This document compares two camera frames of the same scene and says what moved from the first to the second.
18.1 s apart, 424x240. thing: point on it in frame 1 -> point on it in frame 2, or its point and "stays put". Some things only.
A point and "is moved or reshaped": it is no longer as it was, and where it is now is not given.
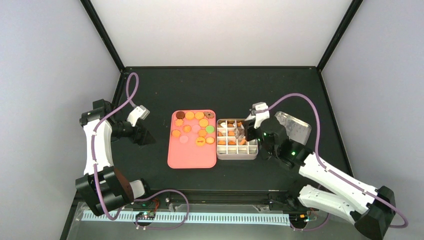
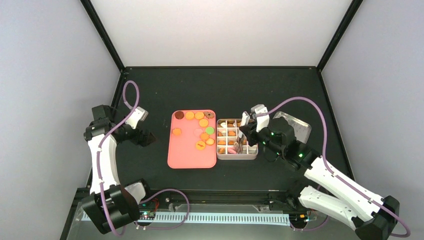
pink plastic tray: (192, 139) stays put
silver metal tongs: (239, 133) is moved or reshaped
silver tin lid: (297, 131) stays put
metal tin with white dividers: (231, 144) stays put
